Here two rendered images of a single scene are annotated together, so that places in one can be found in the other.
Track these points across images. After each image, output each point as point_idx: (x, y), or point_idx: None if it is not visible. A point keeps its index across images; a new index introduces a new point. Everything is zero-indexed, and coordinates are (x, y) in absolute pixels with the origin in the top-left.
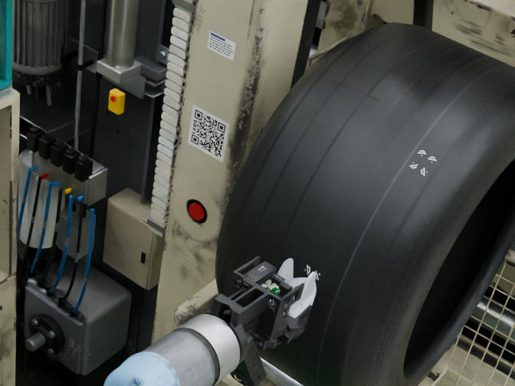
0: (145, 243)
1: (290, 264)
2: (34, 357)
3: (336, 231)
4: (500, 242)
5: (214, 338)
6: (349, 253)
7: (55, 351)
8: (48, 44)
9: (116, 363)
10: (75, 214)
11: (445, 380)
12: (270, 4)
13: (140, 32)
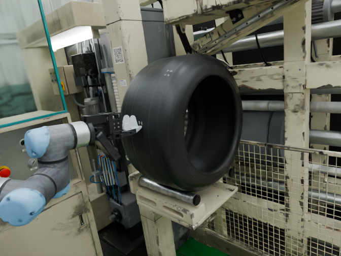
0: None
1: (128, 117)
2: (118, 227)
3: (144, 104)
4: (235, 128)
5: (75, 124)
6: (148, 109)
7: (118, 219)
8: None
9: None
10: (118, 171)
11: (254, 209)
12: (130, 62)
13: None
